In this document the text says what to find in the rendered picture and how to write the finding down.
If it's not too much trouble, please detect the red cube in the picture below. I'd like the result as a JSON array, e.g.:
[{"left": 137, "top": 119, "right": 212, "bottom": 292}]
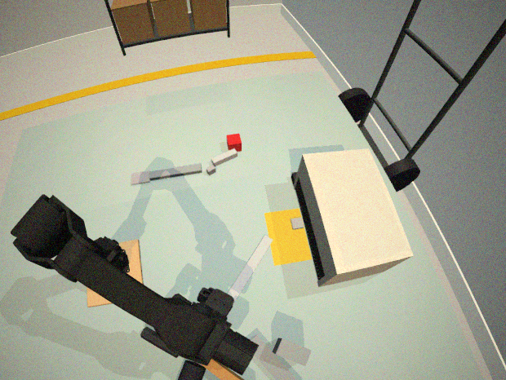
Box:
[{"left": 227, "top": 134, "right": 242, "bottom": 152}]

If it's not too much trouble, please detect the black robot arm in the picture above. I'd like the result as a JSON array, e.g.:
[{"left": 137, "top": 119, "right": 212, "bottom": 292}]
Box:
[{"left": 11, "top": 194, "right": 259, "bottom": 375}]

